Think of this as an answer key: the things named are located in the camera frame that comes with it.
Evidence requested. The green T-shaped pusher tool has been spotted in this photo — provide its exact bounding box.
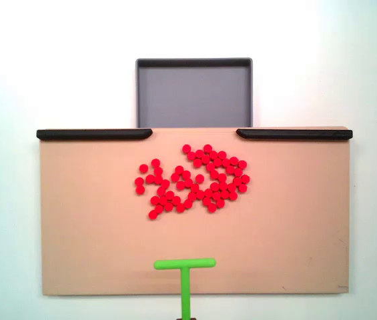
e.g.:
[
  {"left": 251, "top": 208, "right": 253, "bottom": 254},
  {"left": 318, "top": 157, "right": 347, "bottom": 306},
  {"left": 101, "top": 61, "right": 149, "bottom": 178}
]
[{"left": 153, "top": 257, "right": 217, "bottom": 320}]

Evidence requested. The grey container tray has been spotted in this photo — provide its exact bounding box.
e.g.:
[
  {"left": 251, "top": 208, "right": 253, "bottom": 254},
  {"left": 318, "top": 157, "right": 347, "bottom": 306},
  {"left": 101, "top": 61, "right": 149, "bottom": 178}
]
[{"left": 135, "top": 57, "right": 254, "bottom": 129}]

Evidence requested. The beige board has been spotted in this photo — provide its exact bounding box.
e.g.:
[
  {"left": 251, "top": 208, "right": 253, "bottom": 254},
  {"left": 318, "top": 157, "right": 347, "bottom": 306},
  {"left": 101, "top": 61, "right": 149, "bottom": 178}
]
[{"left": 37, "top": 125, "right": 352, "bottom": 297}]

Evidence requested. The black rail strip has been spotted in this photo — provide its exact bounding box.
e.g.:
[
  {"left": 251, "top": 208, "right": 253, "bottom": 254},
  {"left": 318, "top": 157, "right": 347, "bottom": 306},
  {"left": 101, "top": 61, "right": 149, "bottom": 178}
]
[
  {"left": 36, "top": 129, "right": 153, "bottom": 141},
  {"left": 236, "top": 128, "right": 354, "bottom": 141}
]

